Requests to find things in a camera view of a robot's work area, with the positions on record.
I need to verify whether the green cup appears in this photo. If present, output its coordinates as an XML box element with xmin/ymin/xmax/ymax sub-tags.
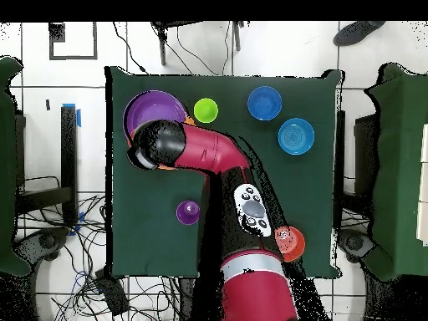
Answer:
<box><xmin>193</xmin><ymin>97</ymin><xmax>219</xmax><ymax>124</ymax></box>

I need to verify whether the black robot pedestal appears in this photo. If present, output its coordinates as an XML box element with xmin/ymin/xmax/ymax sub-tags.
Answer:
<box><xmin>178</xmin><ymin>276</ymin><xmax>205</xmax><ymax>321</ymax></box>

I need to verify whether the black chair base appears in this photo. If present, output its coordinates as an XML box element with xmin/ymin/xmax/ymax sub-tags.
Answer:
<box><xmin>13</xmin><ymin>227</ymin><xmax>69</xmax><ymax>265</ymax></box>
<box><xmin>337</xmin><ymin>228</ymin><xmax>377</xmax><ymax>263</ymax></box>

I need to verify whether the person's foot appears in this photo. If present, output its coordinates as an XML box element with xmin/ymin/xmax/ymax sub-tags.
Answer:
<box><xmin>333</xmin><ymin>20</ymin><xmax>388</xmax><ymax>48</ymax></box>

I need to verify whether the black square floor frame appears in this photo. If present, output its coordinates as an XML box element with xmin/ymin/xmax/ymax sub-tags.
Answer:
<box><xmin>48</xmin><ymin>22</ymin><xmax>99</xmax><ymax>61</ymax></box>

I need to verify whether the flat-bottomed light blue bowl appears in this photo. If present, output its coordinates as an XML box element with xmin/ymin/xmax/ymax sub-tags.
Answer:
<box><xmin>277</xmin><ymin>117</ymin><xmax>316</xmax><ymax>156</ymax></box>

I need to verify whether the purple bowl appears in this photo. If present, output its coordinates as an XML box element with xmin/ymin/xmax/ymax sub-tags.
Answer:
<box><xmin>122</xmin><ymin>89</ymin><xmax>188</xmax><ymax>141</ymax></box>

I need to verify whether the purple cup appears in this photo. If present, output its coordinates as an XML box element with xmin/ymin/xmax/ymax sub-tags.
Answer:
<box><xmin>176</xmin><ymin>200</ymin><xmax>201</xmax><ymax>226</ymax></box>

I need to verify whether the black power strip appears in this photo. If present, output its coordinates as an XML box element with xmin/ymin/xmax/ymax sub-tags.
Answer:
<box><xmin>94</xmin><ymin>268</ymin><xmax>130</xmax><ymax>317</ymax></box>

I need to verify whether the large yellow-orange bowl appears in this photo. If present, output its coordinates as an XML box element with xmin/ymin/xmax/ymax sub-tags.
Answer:
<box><xmin>155</xmin><ymin>115</ymin><xmax>196</xmax><ymax>171</ymax></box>

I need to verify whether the black tripod stand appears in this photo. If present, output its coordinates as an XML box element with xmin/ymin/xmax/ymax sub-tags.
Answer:
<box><xmin>150</xmin><ymin>20</ymin><xmax>247</xmax><ymax>67</ymax></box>

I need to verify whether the black table frame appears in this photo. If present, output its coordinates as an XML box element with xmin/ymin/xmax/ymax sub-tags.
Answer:
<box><xmin>14</xmin><ymin>104</ymin><xmax>79</xmax><ymax>228</ymax></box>

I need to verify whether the dark blue bowl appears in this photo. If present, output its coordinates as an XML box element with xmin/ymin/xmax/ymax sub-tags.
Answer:
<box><xmin>247</xmin><ymin>85</ymin><xmax>283</xmax><ymax>122</ymax></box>

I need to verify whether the dark green tablecloth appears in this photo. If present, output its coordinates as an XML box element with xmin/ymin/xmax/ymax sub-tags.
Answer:
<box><xmin>104</xmin><ymin>65</ymin><xmax>342</xmax><ymax>278</ymax></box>

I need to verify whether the small orange bowl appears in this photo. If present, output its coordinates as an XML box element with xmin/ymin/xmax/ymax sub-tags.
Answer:
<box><xmin>274</xmin><ymin>226</ymin><xmax>307</xmax><ymax>262</ymax></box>

